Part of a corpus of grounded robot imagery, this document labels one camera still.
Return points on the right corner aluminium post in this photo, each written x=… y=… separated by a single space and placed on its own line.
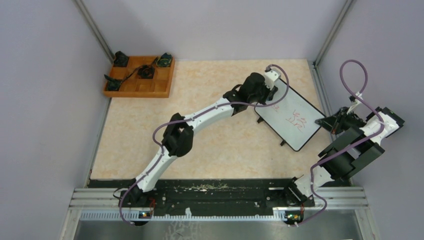
x=343 y=14

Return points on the orange compartment tray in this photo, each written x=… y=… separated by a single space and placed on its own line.
x=134 y=87

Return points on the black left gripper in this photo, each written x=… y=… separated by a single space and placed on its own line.
x=268 y=93

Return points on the dark object top-left compartment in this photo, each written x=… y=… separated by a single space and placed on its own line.
x=120 y=60

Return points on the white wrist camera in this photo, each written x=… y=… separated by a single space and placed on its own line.
x=355 y=101
x=270 y=77

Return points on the dark object centre compartment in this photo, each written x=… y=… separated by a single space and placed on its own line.
x=146 y=71

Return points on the left corner aluminium post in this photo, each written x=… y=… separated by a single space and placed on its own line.
x=92 y=25

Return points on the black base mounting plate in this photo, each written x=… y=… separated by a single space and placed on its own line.
x=217 y=192

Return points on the corner aluminium post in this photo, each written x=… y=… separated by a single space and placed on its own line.
x=343 y=14
x=92 y=25

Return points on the black framed whiteboard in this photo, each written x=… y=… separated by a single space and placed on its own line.
x=293 y=119

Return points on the dark object top-right compartment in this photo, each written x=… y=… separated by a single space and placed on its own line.
x=164 y=61

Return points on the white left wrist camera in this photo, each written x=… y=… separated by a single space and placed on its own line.
x=270 y=77

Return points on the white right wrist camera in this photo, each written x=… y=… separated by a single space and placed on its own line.
x=355 y=101

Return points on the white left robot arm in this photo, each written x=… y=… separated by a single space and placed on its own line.
x=177 y=140

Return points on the dark object left compartment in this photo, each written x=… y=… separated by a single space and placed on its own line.
x=112 y=84

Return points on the aluminium front rail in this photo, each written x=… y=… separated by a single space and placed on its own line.
x=97 y=204

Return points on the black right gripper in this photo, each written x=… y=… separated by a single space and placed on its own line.
x=340 y=117

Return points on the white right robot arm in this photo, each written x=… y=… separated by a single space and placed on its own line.
x=358 y=143

